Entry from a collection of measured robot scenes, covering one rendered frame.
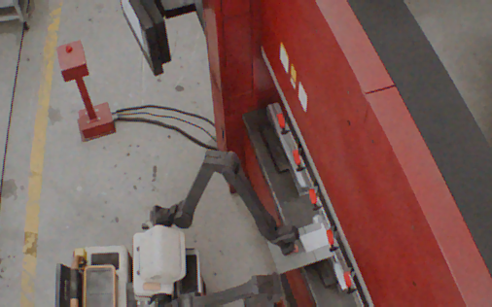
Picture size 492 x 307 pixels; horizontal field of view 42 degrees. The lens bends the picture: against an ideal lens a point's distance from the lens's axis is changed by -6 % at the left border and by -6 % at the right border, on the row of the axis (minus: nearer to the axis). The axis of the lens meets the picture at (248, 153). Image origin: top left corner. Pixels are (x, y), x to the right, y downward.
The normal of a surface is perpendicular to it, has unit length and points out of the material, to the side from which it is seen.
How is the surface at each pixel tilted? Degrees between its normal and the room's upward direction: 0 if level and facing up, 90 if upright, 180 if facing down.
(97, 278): 0
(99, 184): 0
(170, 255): 43
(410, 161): 0
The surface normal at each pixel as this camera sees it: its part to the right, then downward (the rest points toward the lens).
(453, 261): -0.02, -0.50
